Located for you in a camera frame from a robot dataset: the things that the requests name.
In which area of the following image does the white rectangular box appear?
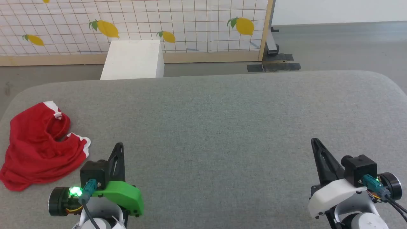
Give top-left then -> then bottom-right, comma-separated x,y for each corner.
100,40 -> 165,80

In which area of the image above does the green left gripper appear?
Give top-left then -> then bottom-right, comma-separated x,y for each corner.
48,142 -> 144,218

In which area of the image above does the large black base plate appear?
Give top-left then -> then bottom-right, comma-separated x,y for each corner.
262,53 -> 301,72

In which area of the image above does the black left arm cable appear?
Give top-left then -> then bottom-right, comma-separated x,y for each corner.
78,178 -> 101,229

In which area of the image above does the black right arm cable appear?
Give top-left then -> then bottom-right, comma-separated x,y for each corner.
362,174 -> 407,224

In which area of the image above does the lemon print partition panel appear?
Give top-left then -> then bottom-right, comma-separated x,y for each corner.
0,0 -> 275,66

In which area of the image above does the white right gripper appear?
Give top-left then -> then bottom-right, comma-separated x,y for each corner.
307,137 -> 403,219

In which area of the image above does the grey fabric sofa cushion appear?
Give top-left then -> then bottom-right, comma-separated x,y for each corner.
0,70 -> 407,229

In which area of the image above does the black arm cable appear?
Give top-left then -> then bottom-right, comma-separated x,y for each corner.
78,178 -> 101,229
362,174 -> 407,224

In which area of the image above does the red white-trimmed cloth garment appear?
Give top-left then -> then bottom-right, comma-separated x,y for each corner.
0,101 -> 91,192

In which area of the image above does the metal partition leg with caster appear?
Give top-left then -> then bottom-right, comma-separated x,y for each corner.
266,27 -> 280,55

